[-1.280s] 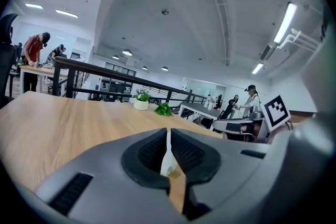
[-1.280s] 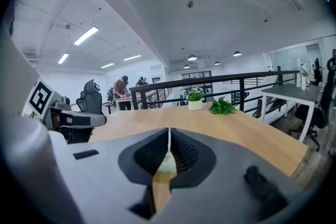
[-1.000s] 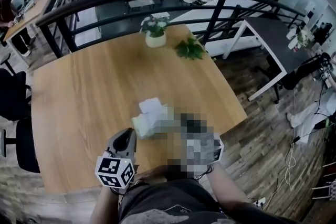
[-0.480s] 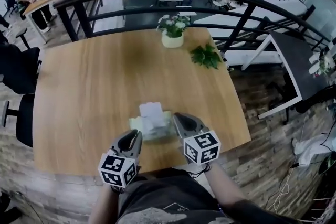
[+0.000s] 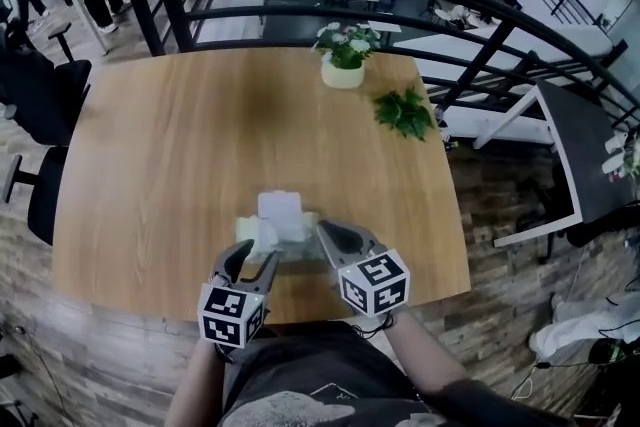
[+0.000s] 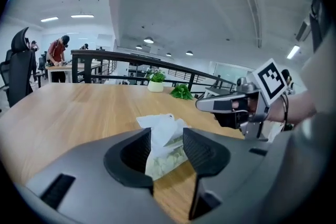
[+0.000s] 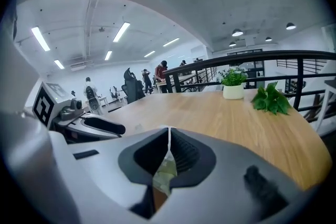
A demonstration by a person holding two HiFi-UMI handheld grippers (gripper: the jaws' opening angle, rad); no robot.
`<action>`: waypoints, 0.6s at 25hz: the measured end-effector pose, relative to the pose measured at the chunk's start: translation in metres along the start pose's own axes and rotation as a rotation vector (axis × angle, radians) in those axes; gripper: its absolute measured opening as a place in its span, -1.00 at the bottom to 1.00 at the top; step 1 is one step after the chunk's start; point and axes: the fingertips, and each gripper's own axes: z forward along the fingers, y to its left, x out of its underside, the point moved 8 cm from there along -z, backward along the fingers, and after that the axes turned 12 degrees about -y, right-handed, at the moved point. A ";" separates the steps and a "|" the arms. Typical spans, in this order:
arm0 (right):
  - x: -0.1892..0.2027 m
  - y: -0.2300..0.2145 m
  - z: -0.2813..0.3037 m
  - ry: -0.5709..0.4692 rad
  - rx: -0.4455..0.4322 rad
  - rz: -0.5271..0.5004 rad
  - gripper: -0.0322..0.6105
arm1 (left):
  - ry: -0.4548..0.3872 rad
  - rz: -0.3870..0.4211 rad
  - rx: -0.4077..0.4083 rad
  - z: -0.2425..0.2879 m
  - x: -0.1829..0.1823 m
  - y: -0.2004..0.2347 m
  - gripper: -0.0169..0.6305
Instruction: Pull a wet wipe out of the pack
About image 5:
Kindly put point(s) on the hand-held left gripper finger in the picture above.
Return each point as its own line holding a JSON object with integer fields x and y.
{"x": 267, "y": 277}
{"x": 225, "y": 262}

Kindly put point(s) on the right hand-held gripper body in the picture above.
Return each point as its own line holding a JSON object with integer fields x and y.
{"x": 375, "y": 282}

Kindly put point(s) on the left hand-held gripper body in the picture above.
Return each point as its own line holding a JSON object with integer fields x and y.
{"x": 227, "y": 315}

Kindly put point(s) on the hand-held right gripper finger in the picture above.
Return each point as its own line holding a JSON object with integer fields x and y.
{"x": 375, "y": 241}
{"x": 329, "y": 250}

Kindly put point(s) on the wet wipe pack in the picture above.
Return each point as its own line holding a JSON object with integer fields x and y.
{"x": 295, "y": 240}

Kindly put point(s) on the white tissue sheet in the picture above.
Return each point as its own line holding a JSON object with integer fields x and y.
{"x": 269, "y": 232}

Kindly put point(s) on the person's right forearm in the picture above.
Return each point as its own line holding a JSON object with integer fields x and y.
{"x": 425, "y": 355}

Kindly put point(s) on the person's left forearm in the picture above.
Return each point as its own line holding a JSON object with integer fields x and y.
{"x": 197, "y": 385}

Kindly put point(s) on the person's black shirt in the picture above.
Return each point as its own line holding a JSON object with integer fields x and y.
{"x": 310, "y": 375}

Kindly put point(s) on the wooden table with white legs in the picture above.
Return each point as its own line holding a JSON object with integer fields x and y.
{"x": 200, "y": 140}

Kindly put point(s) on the green leafy plant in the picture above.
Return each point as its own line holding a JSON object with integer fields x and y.
{"x": 405, "y": 115}

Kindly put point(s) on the white pot with flowers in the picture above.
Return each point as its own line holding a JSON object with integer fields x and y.
{"x": 342, "y": 72}

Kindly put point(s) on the grey table with white legs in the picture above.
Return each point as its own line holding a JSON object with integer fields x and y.
{"x": 585, "y": 140}

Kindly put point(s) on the white vase with flowers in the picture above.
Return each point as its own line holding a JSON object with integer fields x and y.
{"x": 620, "y": 155}

